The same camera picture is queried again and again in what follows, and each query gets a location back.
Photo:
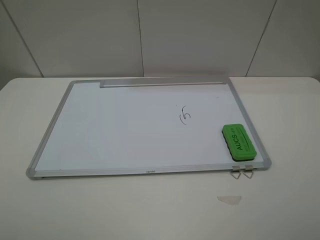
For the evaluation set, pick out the metal hanging clip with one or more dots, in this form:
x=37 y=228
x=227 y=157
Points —
x=249 y=171
x=235 y=172

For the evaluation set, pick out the white aluminium-framed whiteboard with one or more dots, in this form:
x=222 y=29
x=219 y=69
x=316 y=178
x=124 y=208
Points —
x=144 y=126

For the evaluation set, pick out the left metal hanging clip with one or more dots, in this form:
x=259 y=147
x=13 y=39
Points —
x=235 y=172

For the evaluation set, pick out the clear tape piece on table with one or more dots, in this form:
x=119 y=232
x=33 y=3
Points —
x=230 y=200

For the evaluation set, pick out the right metal hanging clip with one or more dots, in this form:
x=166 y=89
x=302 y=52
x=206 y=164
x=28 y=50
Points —
x=249 y=171

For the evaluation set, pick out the green whiteboard eraser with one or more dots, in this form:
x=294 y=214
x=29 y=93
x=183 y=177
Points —
x=238 y=143

